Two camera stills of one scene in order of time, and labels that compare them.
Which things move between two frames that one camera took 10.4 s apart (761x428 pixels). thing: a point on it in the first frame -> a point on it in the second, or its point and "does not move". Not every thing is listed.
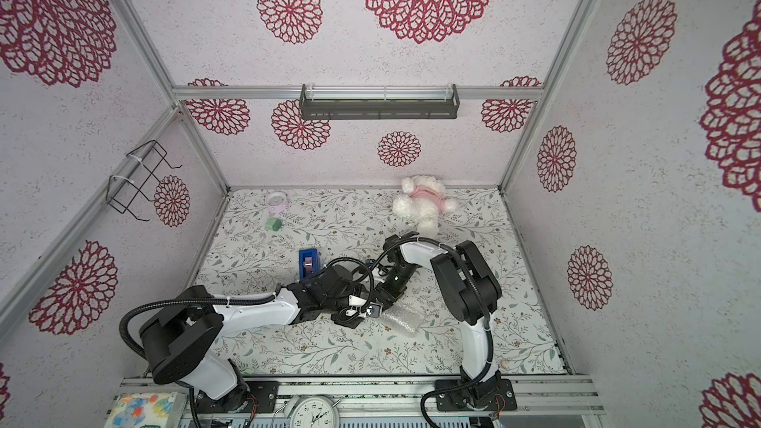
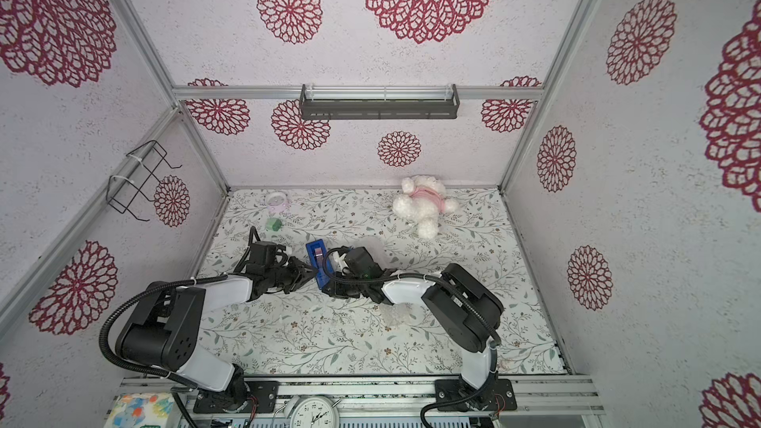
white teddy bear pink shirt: x=422 y=203 does not move
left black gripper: x=347 y=321 -> x=299 y=273
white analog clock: x=314 y=411 does not move
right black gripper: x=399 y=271 -> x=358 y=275
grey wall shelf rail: x=378 y=108 does not move
